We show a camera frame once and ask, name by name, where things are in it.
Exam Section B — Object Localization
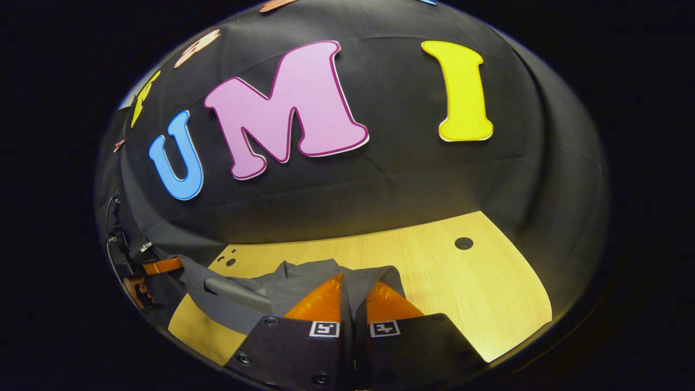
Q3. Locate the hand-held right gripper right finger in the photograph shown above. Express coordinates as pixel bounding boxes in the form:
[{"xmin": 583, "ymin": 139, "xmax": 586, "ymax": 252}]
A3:
[{"xmin": 354, "ymin": 280, "xmax": 488, "ymax": 391}]

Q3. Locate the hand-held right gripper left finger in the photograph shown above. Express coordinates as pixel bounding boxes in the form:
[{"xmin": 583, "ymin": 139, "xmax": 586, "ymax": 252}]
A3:
[{"xmin": 224, "ymin": 273, "xmax": 352, "ymax": 391}]

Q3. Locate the grey button-up shirt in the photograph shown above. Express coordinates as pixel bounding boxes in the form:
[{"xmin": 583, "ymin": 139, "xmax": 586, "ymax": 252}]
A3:
[{"xmin": 174, "ymin": 255, "xmax": 407, "ymax": 335}]

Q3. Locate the black backdrop cloth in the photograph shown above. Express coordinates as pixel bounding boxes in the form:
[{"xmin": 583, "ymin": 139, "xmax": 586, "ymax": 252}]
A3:
[{"xmin": 95, "ymin": 0, "xmax": 611, "ymax": 326}]

